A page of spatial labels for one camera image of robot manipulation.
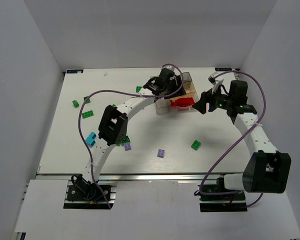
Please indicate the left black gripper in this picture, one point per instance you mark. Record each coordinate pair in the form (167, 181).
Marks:
(174, 83)

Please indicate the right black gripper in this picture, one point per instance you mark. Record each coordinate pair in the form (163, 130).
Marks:
(209, 102)

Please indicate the green curved lego brick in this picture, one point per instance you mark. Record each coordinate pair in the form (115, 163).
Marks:
(138, 88)

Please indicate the green square lego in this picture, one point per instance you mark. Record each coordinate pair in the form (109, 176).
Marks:
(195, 145)

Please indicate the dark green lego brick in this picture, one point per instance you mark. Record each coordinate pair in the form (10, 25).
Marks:
(126, 139)

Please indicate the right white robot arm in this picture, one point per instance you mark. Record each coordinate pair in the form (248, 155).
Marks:
(268, 169)

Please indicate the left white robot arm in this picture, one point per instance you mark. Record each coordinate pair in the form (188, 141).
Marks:
(113, 126)

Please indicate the clear front container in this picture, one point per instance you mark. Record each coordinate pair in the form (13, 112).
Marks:
(190, 93)

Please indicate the dark smoked container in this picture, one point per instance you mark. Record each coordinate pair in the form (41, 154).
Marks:
(187, 80)

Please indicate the clear long narrow container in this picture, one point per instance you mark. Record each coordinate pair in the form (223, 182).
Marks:
(162, 106)

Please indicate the blue label right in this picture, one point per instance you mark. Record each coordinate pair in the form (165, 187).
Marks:
(223, 69)

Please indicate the blue label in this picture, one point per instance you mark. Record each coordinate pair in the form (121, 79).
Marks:
(223, 69)
(74, 71)

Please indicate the purple lego centre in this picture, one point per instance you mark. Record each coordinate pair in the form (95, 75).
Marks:
(161, 153)

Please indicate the purple lego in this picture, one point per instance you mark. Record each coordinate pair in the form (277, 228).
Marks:
(127, 146)
(161, 153)

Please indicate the purple lego left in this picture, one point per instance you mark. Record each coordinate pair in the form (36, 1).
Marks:
(127, 146)

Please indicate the green lego with triangle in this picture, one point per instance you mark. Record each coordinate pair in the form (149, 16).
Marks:
(87, 101)

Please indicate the green lego under red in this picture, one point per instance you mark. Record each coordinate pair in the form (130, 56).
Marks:
(87, 114)

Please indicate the cyan lego brick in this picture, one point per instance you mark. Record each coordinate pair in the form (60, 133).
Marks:
(90, 140)

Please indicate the small green lego far left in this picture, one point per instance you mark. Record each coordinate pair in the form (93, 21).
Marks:
(75, 103)

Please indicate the blue label left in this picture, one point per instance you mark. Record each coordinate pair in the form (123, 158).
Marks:
(74, 71)

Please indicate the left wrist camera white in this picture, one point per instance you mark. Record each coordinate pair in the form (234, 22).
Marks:
(169, 67)

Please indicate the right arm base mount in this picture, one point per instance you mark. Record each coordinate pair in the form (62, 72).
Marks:
(220, 203)

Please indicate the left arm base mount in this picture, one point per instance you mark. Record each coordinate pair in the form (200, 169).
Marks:
(85, 195)

